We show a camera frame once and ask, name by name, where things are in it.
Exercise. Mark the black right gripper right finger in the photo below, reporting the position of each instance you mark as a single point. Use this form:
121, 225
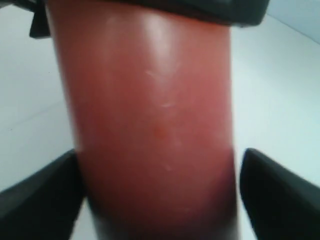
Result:
280, 205

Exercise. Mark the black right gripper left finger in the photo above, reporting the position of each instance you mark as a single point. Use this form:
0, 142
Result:
45, 205

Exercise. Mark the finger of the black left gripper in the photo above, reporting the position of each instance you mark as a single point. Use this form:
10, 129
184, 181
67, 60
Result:
243, 13
39, 26

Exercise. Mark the red ketchup squeeze bottle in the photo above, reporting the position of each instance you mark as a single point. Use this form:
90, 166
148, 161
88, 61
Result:
149, 98

